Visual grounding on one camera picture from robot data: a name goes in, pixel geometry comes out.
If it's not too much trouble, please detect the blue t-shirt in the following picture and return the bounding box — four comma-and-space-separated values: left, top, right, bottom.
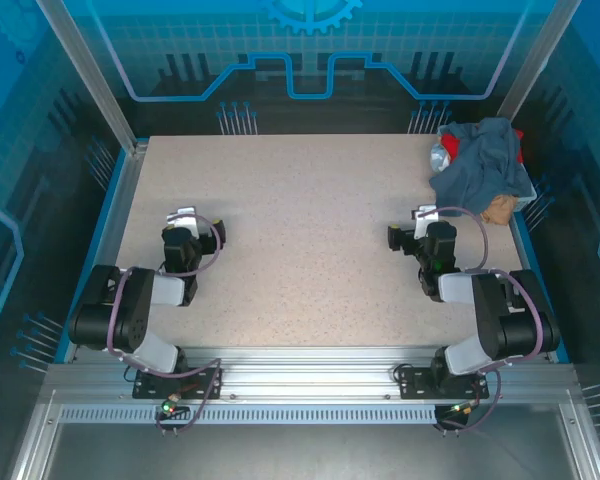
428, 117, 532, 218

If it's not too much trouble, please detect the tan t-shirt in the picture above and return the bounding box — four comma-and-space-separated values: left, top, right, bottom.
480, 193, 519, 226

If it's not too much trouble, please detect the grey white t-shirt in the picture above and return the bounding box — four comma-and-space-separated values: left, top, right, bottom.
428, 141, 454, 174

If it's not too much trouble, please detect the red t-shirt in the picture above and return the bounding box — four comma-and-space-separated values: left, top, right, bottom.
439, 130, 527, 164

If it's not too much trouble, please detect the pale blue plastic basket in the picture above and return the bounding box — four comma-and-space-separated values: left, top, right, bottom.
436, 123, 538, 213

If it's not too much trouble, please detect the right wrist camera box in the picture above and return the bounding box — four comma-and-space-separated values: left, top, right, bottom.
411, 203, 439, 239

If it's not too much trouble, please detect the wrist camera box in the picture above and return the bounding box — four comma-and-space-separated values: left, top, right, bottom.
166, 205, 200, 239
411, 203, 439, 239

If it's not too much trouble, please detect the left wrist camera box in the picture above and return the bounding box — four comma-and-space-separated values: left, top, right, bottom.
166, 205, 200, 239

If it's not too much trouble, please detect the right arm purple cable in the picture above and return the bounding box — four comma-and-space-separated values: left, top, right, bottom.
432, 206, 545, 437

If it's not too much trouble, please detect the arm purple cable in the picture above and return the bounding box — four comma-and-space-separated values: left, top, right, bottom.
432, 206, 545, 437
104, 212, 226, 437

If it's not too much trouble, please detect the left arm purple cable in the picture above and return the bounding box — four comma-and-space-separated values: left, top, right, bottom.
104, 212, 226, 437

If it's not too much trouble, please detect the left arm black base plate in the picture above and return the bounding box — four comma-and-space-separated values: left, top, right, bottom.
132, 366, 225, 401

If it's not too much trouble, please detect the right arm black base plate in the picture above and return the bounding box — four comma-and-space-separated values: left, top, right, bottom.
397, 366, 491, 401

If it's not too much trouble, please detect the aluminium mounting rail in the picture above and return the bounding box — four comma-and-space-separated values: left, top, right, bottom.
43, 344, 577, 402

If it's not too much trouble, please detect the slotted grey cable duct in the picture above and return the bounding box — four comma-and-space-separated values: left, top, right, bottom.
58, 405, 439, 423

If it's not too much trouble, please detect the aluminium corner post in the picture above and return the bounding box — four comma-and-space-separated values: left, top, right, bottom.
494, 0, 584, 127
34, 0, 150, 154

